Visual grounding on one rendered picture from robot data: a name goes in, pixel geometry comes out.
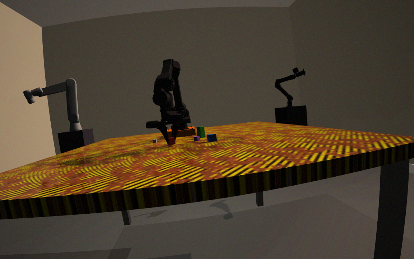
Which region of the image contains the blue cube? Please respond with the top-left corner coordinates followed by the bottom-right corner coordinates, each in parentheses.
top-left (207, 134), bottom-right (217, 142)

